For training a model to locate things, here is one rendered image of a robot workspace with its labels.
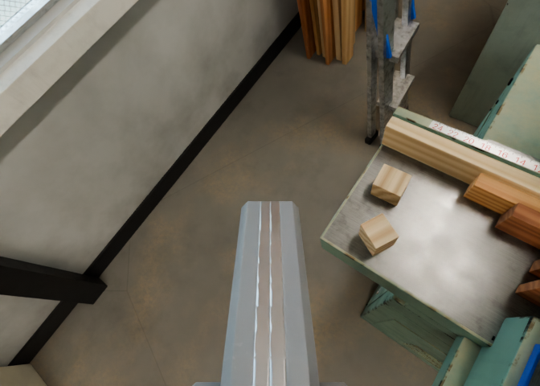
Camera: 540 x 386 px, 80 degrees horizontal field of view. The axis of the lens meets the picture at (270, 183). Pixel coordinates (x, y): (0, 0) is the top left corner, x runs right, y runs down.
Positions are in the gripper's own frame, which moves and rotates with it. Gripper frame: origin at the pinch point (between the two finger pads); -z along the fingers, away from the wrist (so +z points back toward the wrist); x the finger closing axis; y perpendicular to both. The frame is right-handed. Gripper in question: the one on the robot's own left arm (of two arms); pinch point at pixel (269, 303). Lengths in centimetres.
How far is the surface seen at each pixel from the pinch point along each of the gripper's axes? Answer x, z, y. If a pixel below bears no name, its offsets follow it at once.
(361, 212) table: 12.9, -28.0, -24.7
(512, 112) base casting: 43, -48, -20
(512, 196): 29.3, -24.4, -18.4
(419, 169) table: 21.5, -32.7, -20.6
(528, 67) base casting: 49, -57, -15
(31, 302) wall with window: -92, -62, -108
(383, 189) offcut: 15.1, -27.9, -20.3
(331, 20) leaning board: 29, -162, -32
